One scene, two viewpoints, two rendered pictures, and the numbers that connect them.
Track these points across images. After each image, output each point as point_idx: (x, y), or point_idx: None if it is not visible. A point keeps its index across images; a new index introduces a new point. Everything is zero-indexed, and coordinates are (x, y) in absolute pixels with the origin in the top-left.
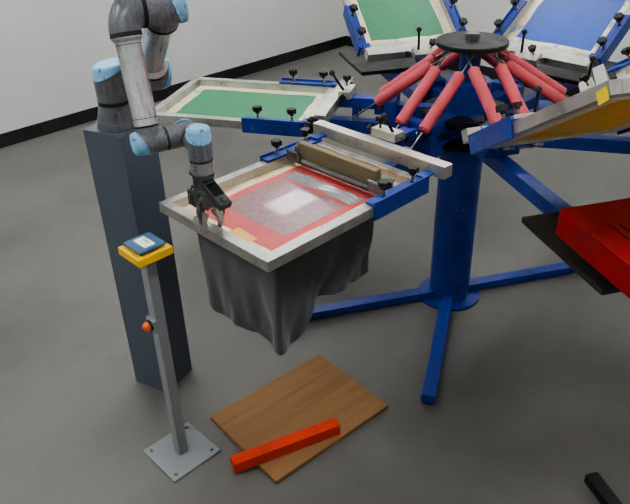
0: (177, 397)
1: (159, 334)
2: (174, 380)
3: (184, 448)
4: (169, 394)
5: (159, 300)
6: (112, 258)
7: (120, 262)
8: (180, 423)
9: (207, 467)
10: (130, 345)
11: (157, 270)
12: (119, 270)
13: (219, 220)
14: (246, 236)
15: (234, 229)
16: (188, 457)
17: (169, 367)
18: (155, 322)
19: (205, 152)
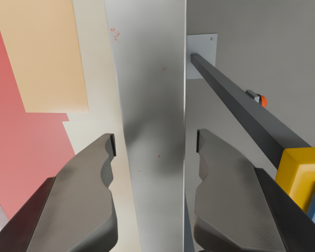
0: (204, 65)
1: (241, 89)
2: (209, 70)
3: (194, 54)
4: (214, 66)
5: (255, 112)
6: (191, 235)
7: (187, 226)
8: (199, 59)
9: (190, 28)
10: None
11: (282, 146)
12: (187, 218)
13: (107, 154)
14: (23, 7)
15: (51, 109)
16: (195, 47)
17: (217, 74)
18: (255, 95)
19: None
